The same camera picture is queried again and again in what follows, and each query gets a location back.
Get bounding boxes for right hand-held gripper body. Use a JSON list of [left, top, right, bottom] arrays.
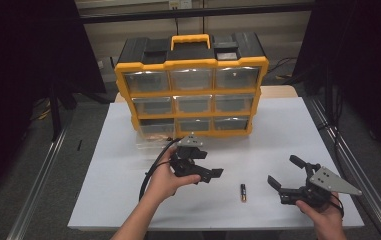
[[278, 163, 363, 208]]

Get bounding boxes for black horizontal bar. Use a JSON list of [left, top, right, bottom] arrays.
[[78, 2, 315, 25]]

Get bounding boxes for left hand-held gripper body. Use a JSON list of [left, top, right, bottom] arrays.
[[169, 132, 212, 184]]

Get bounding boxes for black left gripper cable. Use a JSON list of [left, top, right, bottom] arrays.
[[138, 137, 183, 203]]

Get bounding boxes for white wall socket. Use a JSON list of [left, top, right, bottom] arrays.
[[168, 0, 193, 10]]

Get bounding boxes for person's right hand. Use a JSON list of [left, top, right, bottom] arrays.
[[295, 191, 345, 231]]

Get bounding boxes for clear plastic pulled-out drawer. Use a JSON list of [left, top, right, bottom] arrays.
[[135, 119, 179, 152]]

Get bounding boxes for black curtain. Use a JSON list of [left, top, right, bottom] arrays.
[[0, 0, 108, 208], [291, 0, 381, 168]]

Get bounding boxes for metal floor rail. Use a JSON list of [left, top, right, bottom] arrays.
[[305, 96, 381, 240], [6, 128, 69, 240]]

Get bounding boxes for black floor cable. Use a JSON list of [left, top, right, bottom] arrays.
[[267, 57, 300, 81]]

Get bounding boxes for yellow and black drawer cabinet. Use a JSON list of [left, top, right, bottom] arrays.
[[113, 31, 270, 139]]

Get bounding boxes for yellow floor cable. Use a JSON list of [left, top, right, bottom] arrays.
[[29, 99, 53, 122]]

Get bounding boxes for heap of copper batteries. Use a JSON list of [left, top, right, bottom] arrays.
[[144, 133, 174, 142]]

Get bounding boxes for grid of clear cabinet drawers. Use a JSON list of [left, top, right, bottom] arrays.
[[123, 66, 262, 133]]

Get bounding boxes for black metal stand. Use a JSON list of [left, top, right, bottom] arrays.
[[48, 79, 78, 142]]

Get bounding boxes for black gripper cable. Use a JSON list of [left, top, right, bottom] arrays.
[[138, 137, 183, 203], [329, 193, 345, 219]]

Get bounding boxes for black hanging cable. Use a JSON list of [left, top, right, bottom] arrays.
[[173, 8, 180, 36], [201, 0, 207, 35]]

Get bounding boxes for person's left hand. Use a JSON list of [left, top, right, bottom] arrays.
[[146, 146, 202, 205]]

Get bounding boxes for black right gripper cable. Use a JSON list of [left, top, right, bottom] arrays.
[[329, 193, 345, 219]]

